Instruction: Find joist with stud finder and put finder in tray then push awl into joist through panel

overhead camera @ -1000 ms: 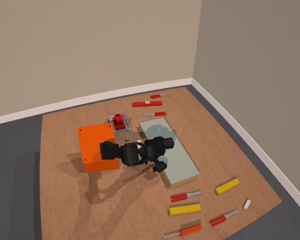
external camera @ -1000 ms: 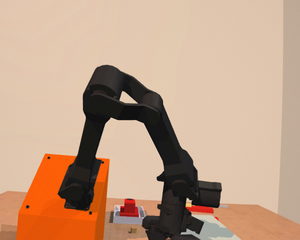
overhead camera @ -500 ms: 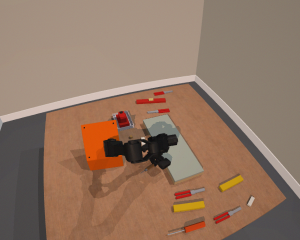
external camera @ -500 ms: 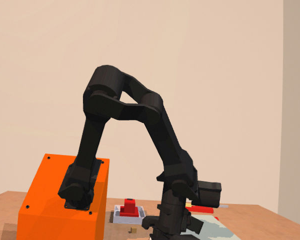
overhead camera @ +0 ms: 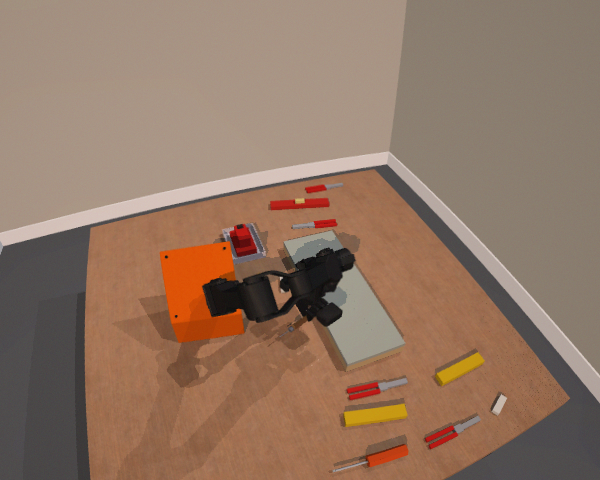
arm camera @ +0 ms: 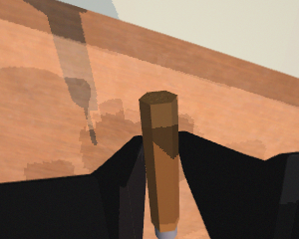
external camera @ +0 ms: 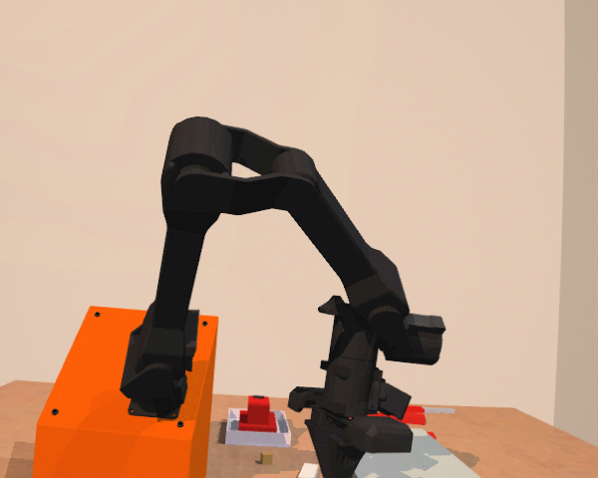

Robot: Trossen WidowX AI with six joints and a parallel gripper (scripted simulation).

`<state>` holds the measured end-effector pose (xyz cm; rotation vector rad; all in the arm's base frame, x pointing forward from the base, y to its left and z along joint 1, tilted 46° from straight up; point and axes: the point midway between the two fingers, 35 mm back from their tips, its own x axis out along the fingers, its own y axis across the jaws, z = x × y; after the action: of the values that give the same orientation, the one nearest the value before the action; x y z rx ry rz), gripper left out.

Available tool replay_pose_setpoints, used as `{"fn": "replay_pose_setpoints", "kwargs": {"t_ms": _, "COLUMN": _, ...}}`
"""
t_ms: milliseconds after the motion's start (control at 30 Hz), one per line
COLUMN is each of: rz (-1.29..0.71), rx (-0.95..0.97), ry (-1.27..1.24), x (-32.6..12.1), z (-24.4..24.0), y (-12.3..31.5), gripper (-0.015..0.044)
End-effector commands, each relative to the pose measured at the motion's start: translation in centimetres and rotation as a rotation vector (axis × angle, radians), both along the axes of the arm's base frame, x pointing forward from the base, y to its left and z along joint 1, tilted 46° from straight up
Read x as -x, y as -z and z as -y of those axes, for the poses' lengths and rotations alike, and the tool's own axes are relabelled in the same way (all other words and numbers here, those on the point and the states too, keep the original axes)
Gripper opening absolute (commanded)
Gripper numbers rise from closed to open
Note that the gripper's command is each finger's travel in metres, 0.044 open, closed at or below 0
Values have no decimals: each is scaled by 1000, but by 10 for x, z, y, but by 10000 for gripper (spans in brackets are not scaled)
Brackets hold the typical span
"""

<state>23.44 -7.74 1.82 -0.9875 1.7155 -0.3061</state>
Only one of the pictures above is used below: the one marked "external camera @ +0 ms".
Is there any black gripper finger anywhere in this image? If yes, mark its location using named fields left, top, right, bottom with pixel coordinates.
left=304, top=419, right=344, bottom=478
left=328, top=434, right=366, bottom=478

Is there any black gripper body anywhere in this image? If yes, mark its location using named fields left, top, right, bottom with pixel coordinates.
left=287, top=353, right=414, bottom=454

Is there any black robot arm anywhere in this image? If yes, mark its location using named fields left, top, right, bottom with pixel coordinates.
left=120, top=117, right=447, bottom=419

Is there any small white rectangular block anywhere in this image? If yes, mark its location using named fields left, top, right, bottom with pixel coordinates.
left=298, top=463, right=319, bottom=478

